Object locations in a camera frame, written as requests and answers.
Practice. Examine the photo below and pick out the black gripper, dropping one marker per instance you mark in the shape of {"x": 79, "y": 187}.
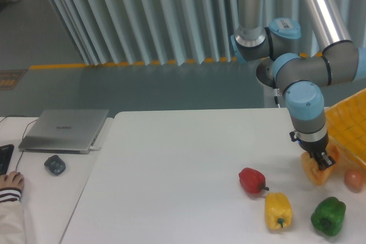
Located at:
{"x": 316, "y": 150}

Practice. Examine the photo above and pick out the orange triangular bread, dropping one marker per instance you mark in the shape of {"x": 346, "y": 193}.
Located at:
{"x": 315, "y": 175}

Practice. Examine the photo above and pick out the white striped sleeve forearm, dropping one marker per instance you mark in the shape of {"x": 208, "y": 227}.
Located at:
{"x": 12, "y": 217}

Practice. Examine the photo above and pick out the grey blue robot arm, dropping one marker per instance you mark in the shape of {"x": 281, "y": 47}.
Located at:
{"x": 300, "y": 79}

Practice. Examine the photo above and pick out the yellow woven basket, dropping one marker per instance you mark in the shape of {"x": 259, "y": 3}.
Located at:
{"x": 346, "y": 126}

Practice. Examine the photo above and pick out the person's hand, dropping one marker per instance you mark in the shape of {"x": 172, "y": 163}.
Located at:
{"x": 13, "y": 180}

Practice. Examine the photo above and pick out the brown egg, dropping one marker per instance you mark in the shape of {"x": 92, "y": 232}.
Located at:
{"x": 353, "y": 179}

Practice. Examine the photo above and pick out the green bell pepper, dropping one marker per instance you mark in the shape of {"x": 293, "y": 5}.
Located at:
{"x": 328, "y": 216}

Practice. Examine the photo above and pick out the yellow bell pepper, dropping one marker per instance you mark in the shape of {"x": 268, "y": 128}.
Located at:
{"x": 278, "y": 211}

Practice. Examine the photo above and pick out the red bell pepper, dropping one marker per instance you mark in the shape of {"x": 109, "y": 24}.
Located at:
{"x": 252, "y": 181}

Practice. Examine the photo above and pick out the grey folding partition screen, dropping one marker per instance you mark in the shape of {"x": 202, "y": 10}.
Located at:
{"x": 147, "y": 31}

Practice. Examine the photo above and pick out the silver laptop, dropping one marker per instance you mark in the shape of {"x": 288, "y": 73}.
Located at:
{"x": 65, "y": 131}

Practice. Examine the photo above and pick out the black keyboard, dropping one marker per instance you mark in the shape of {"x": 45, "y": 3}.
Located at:
{"x": 6, "y": 153}

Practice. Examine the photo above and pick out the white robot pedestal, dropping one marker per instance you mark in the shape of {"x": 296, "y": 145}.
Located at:
{"x": 273, "y": 97}

